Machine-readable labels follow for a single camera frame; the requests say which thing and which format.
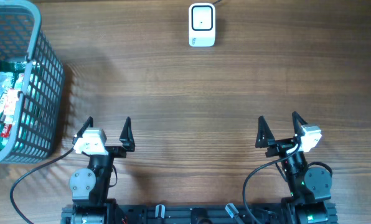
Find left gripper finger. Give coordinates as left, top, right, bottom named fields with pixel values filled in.
left=120, top=117, right=134, bottom=142
left=72, top=116, right=93, bottom=144

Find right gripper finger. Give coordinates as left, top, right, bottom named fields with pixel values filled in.
left=292, top=111, right=308, bottom=136
left=255, top=116, right=275, bottom=147

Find green white gloves package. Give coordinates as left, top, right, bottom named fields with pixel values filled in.
left=0, top=61, right=27, bottom=150

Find red white tissue pack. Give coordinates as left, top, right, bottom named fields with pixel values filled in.
left=3, top=88, right=21, bottom=116

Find red coffee stick sachet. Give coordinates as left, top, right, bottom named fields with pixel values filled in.
left=1, top=124, right=12, bottom=138

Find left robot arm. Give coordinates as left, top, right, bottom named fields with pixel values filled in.
left=60, top=117, right=135, bottom=224

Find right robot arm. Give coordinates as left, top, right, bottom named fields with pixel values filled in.
left=255, top=112, right=333, bottom=223

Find white barcode scanner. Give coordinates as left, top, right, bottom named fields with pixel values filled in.
left=188, top=2, right=216, bottom=47

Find grey plastic mesh basket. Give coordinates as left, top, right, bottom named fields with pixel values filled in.
left=0, top=1, right=65, bottom=164

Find black right camera cable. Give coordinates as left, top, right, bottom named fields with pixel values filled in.
left=242, top=136, right=302, bottom=224

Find black camera cable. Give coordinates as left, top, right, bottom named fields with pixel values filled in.
left=9, top=147, right=75, bottom=224
left=242, top=136, right=302, bottom=224

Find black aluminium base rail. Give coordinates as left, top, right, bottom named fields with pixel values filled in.
left=60, top=203, right=339, bottom=224

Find black left camera cable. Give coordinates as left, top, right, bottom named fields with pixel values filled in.
left=9, top=147, right=75, bottom=224

